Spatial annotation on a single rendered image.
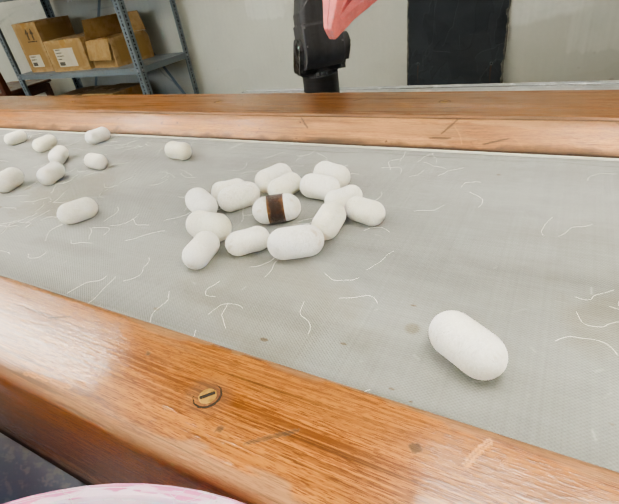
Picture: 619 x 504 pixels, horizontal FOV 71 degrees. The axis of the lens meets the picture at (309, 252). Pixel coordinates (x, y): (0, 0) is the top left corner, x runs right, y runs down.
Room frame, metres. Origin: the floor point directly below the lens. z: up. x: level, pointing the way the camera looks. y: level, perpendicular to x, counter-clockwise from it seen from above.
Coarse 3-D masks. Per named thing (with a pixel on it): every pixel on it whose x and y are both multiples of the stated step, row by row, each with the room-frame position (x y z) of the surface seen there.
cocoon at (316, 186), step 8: (304, 176) 0.34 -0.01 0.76; (312, 176) 0.33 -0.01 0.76; (320, 176) 0.33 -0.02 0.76; (328, 176) 0.33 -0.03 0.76; (304, 184) 0.33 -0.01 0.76; (312, 184) 0.32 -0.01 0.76; (320, 184) 0.32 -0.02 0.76; (328, 184) 0.32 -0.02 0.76; (336, 184) 0.32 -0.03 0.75; (304, 192) 0.33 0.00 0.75; (312, 192) 0.32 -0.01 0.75; (320, 192) 0.32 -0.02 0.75
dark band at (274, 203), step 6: (270, 198) 0.30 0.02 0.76; (276, 198) 0.30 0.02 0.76; (282, 198) 0.30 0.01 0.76; (270, 204) 0.29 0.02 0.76; (276, 204) 0.29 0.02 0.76; (282, 204) 0.29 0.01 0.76; (270, 210) 0.29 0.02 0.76; (276, 210) 0.29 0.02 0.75; (282, 210) 0.29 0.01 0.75; (270, 216) 0.29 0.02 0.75; (276, 216) 0.29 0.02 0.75; (282, 216) 0.29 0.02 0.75; (270, 222) 0.29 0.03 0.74; (276, 222) 0.29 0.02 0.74; (282, 222) 0.30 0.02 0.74
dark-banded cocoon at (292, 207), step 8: (256, 200) 0.30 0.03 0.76; (264, 200) 0.30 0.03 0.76; (288, 200) 0.30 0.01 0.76; (296, 200) 0.30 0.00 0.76; (256, 208) 0.30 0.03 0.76; (264, 208) 0.29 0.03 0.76; (288, 208) 0.29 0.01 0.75; (296, 208) 0.29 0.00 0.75; (256, 216) 0.30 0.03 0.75; (264, 216) 0.29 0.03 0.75; (288, 216) 0.29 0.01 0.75; (296, 216) 0.30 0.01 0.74
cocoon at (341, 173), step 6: (324, 162) 0.35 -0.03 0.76; (330, 162) 0.35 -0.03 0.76; (318, 168) 0.35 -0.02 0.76; (324, 168) 0.35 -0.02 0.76; (330, 168) 0.34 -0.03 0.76; (336, 168) 0.34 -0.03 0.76; (342, 168) 0.34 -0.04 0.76; (324, 174) 0.34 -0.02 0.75; (330, 174) 0.34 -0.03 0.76; (336, 174) 0.34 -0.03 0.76; (342, 174) 0.34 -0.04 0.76; (348, 174) 0.34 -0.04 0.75; (342, 180) 0.33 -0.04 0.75; (348, 180) 0.34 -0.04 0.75; (342, 186) 0.33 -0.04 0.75
